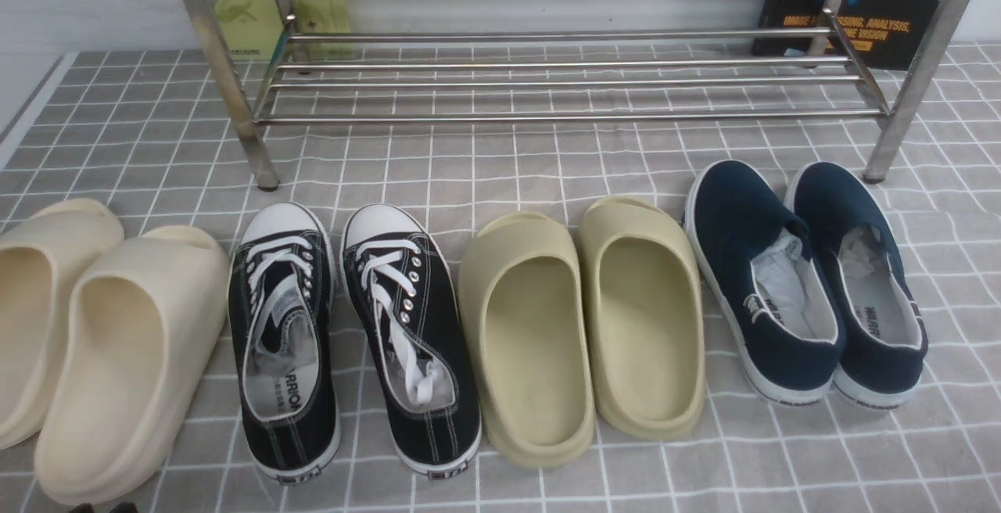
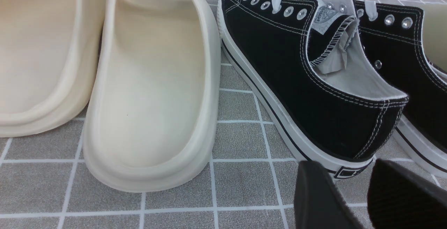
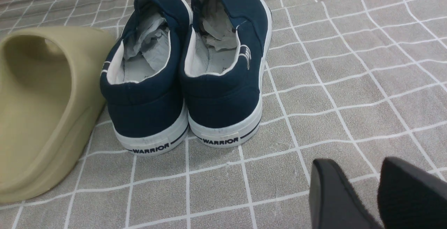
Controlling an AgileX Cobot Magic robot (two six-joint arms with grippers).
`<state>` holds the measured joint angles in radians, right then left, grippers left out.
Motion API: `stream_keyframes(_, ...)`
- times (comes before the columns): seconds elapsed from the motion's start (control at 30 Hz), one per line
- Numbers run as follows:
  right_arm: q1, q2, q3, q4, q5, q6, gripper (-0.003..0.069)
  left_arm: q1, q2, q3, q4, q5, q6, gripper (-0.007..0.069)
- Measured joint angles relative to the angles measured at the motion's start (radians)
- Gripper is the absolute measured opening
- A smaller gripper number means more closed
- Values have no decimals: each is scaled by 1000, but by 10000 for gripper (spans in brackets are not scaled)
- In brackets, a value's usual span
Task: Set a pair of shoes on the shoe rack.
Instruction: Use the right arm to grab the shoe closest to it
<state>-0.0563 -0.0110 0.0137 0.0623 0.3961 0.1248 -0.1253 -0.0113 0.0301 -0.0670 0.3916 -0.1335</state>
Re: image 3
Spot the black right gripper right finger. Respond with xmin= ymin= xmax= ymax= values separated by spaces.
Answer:
xmin=378 ymin=156 xmax=447 ymax=229

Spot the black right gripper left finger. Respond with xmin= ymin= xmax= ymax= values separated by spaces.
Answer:
xmin=309 ymin=158 xmax=382 ymax=229

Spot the navy slip-on shoe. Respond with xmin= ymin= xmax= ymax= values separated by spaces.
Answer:
xmin=179 ymin=0 xmax=272 ymax=148
xmin=100 ymin=0 xmax=192 ymax=156

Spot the grey checked floor mat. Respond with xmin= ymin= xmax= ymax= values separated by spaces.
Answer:
xmin=1 ymin=0 xmax=447 ymax=229

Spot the olive green slide, right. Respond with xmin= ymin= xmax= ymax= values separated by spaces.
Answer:
xmin=0 ymin=26 xmax=116 ymax=204

